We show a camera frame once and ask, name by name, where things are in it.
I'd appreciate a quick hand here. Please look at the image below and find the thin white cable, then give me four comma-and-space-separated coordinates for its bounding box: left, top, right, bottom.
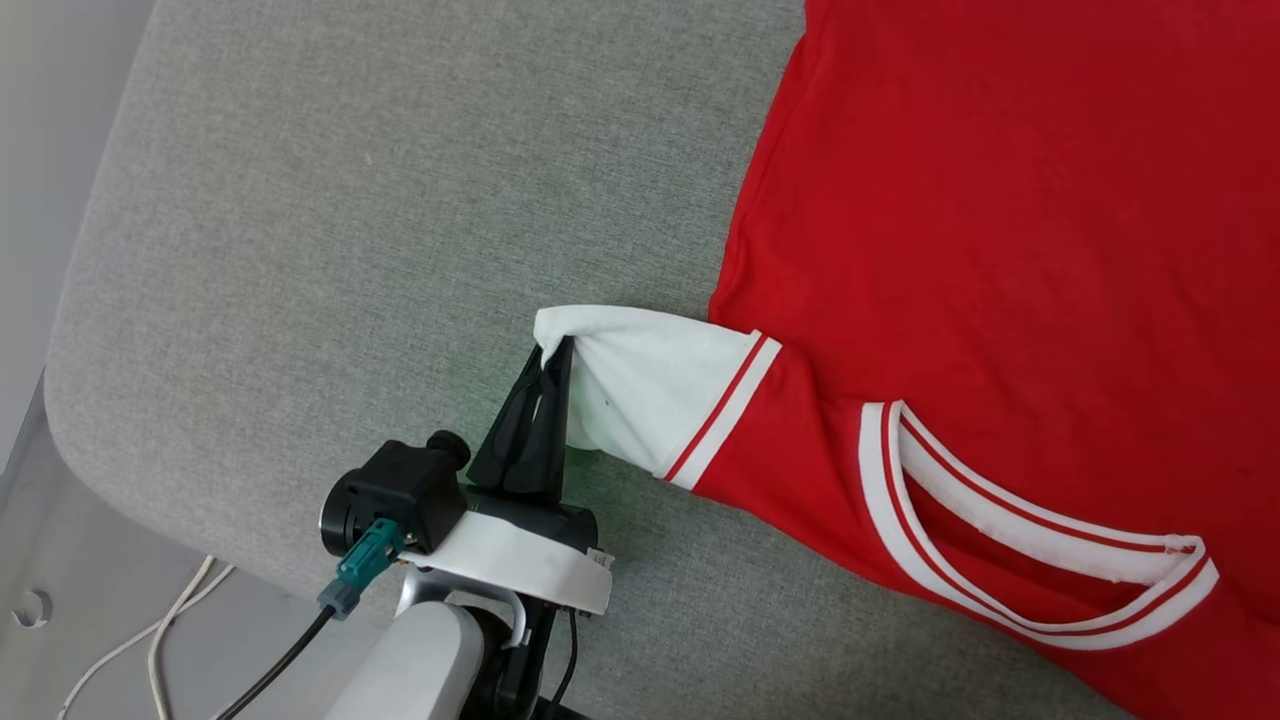
58, 563, 237, 720
148, 555, 217, 720

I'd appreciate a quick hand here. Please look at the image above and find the black cable with teal connector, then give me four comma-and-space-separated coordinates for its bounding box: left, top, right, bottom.
213, 517, 407, 720

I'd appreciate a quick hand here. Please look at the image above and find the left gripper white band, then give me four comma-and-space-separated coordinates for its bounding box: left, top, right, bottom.
400, 334, 614, 616

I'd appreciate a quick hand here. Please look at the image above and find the red white jersey shirt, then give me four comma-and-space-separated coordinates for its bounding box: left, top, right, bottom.
533, 0, 1280, 720

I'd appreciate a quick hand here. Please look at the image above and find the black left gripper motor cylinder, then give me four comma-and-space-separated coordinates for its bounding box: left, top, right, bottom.
319, 470, 363, 557

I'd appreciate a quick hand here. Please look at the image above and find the thin black cable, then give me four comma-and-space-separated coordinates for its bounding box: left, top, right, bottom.
545, 608, 583, 720

